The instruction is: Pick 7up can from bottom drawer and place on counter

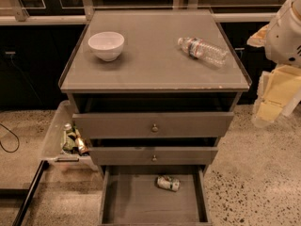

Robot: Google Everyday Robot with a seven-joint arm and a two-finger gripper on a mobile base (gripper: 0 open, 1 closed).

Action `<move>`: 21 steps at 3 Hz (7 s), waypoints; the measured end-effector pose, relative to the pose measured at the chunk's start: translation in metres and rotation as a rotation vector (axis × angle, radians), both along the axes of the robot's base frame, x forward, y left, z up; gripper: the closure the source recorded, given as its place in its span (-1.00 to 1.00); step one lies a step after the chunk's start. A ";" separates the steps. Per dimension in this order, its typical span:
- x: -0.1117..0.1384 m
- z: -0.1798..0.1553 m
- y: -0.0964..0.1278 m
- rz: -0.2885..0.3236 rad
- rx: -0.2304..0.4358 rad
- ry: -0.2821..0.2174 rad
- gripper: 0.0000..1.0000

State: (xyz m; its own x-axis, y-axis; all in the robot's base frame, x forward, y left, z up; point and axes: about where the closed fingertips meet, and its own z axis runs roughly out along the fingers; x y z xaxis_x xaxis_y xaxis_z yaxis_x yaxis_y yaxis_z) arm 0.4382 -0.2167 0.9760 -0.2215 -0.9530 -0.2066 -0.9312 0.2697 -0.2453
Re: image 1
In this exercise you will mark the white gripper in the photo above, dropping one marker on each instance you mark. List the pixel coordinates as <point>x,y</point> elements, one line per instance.
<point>284,40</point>

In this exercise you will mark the green white 7up can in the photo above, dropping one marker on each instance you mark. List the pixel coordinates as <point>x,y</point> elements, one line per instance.
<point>168,183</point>

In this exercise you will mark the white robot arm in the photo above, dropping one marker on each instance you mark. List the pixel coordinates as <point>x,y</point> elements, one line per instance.
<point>283,39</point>

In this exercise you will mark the grey drawer cabinet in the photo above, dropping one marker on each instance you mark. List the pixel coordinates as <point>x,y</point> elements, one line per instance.
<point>152,74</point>

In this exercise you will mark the grey top drawer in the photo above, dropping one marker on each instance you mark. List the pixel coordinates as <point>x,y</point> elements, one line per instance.
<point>153,125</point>

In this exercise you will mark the grey drawer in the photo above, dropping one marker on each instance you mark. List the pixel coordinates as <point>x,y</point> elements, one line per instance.
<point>153,125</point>
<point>131,197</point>
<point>124,156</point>

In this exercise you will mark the grey middle drawer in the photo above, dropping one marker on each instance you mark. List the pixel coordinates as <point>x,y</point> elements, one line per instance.
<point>124,156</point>

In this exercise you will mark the grey bottom drawer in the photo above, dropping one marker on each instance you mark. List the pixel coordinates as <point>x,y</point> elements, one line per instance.
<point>131,197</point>

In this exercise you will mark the clear plastic water bottle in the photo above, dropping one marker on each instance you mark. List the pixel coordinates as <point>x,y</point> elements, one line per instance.
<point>200,49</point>

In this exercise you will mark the white ceramic bowl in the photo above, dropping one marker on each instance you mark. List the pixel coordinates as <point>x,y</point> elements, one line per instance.
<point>106,45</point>

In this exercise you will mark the small bottle in bin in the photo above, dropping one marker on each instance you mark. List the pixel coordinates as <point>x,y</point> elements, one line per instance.
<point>82,148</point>

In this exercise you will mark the green packet in bin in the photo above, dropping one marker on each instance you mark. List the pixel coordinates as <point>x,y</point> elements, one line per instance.
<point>68,139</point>

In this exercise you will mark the black floor rail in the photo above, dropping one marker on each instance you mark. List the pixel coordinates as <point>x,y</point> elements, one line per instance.
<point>30,192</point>

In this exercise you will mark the metal railing frame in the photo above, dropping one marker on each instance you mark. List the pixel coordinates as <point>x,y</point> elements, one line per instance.
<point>77,11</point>

